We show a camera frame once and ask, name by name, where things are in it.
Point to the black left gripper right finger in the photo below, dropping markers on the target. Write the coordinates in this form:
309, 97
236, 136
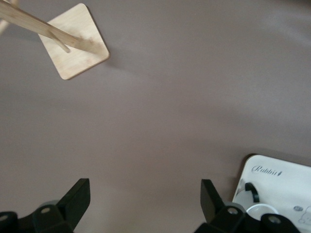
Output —
213, 208

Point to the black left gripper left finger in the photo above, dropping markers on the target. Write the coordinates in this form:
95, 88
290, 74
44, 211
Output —
73, 204

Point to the cream tray with bear print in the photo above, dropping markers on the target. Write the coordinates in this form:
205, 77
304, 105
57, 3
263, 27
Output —
279, 184

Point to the brown table cover sheet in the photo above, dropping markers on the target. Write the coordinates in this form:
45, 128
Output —
155, 109

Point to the wooden mug stand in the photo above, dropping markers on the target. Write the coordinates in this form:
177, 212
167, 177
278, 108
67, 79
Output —
77, 55

